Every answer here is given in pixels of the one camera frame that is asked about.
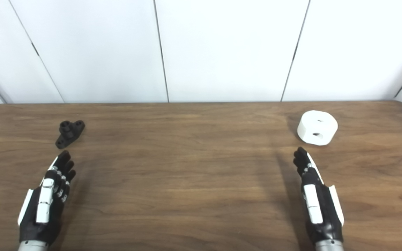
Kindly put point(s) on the round white piece with holes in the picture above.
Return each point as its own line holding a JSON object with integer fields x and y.
{"x": 318, "y": 128}

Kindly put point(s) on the black flanged holder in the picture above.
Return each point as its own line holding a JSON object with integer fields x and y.
{"x": 69, "y": 134}

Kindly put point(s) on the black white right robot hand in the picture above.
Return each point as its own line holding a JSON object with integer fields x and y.
{"x": 314, "y": 202}

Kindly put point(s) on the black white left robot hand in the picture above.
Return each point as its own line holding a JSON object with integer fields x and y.
{"x": 44, "y": 198}

